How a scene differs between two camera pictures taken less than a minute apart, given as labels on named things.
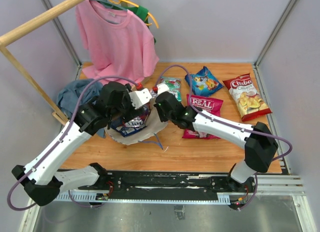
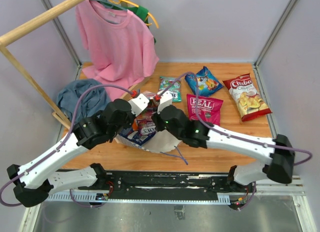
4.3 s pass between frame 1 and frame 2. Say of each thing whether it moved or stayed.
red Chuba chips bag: stayed
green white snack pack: stayed
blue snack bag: stayed
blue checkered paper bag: moved
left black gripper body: moved
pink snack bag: stayed
